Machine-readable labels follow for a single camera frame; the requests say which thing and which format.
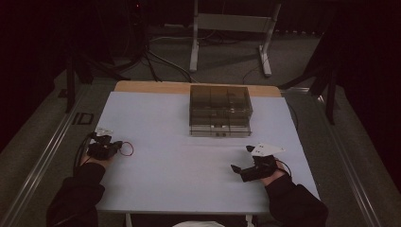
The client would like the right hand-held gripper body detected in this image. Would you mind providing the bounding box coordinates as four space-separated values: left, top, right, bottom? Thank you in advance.
240 142 286 183

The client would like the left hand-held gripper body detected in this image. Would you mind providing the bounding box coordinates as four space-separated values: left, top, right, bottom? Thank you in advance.
87 127 118 161

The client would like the red rubber band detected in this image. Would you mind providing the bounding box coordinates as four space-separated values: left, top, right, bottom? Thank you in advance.
119 141 134 157

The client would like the transparent drawer with handle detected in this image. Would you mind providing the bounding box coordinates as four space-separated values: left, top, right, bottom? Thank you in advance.
189 124 253 138

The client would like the transparent brown drawer box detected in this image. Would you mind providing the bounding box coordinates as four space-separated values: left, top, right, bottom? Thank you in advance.
188 84 254 134

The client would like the person's left hand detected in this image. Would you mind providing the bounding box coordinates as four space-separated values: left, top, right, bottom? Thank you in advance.
79 153 115 170

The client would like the person's right hand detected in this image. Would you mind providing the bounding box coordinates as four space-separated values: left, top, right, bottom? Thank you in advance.
259 160 289 187

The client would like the white cloth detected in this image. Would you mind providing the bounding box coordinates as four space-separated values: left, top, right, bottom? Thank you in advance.
172 220 225 227

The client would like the black metal stand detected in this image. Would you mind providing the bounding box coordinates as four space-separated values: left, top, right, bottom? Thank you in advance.
64 55 131 114
278 61 340 126

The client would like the white metal stand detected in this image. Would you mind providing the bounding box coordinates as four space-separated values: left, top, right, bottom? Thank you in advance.
188 0 283 78

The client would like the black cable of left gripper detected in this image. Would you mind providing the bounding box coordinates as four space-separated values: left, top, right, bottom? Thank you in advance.
73 131 97 176

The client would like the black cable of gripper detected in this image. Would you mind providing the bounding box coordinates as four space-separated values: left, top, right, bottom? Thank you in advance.
73 131 97 176
277 159 293 178

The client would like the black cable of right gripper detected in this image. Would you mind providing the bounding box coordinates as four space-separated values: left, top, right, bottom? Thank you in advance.
277 159 293 178

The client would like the metal floor rail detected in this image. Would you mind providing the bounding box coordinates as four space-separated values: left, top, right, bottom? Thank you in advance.
280 87 383 227
0 83 93 227

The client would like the bundle of floor cables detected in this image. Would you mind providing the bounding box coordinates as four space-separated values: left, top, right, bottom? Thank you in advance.
126 29 198 83

